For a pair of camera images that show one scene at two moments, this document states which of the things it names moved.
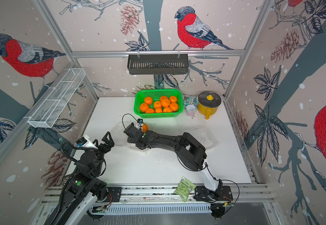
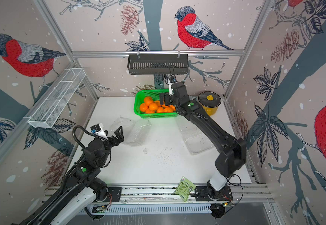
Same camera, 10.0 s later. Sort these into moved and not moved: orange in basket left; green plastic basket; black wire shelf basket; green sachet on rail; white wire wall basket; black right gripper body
Moved: black right gripper body
Not moved: white wire wall basket; green sachet on rail; green plastic basket; orange in basket left; black wire shelf basket
